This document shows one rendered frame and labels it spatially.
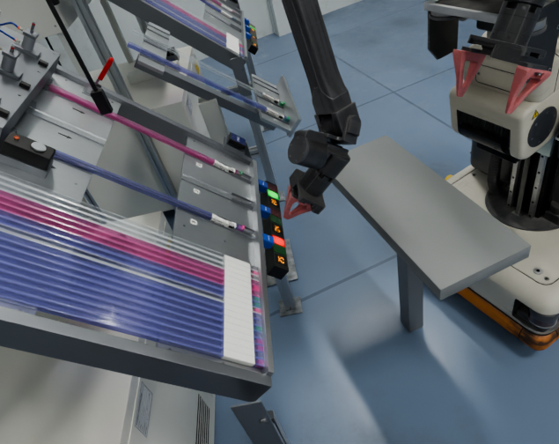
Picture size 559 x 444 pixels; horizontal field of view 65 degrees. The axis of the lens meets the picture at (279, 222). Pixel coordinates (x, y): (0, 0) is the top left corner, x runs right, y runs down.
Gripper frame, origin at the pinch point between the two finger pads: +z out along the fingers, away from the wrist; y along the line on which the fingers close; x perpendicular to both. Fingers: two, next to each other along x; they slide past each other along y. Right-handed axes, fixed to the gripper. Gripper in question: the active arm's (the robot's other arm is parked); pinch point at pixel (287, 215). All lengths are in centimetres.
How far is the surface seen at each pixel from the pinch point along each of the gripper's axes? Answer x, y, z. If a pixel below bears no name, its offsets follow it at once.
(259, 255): -3.9, 8.4, 6.8
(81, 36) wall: -86, -302, 126
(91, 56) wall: -74, -302, 138
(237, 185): -7.9, -16.8, 9.1
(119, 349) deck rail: -28.8, 38.6, 6.8
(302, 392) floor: 45, 4, 61
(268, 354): -3.5, 33.2, 6.0
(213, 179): -14.7, -14.9, 9.0
